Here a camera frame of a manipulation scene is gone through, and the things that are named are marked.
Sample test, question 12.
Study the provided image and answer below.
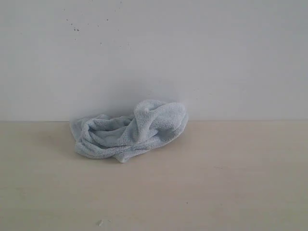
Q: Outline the light blue terry towel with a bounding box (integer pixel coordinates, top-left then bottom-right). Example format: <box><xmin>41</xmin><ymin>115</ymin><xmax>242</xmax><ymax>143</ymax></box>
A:
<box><xmin>70</xmin><ymin>100</ymin><xmax>188</xmax><ymax>163</ymax></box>

